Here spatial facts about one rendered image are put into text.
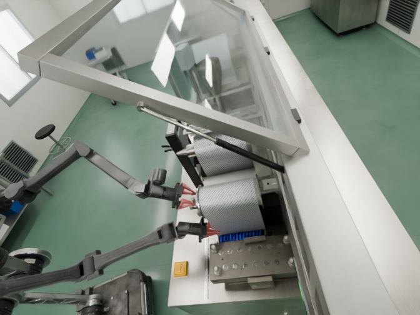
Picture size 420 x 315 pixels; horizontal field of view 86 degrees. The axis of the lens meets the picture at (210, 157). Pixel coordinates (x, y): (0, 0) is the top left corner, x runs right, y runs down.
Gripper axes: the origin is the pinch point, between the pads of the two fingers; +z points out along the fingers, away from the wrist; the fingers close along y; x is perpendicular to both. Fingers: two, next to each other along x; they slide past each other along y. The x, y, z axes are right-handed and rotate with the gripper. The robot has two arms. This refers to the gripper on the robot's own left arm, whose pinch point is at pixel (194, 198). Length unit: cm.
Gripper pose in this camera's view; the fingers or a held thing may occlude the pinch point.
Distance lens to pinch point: 104.3
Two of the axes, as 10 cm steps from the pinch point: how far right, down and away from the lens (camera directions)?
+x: 3.8, -6.4, -6.7
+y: 0.3, 7.3, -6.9
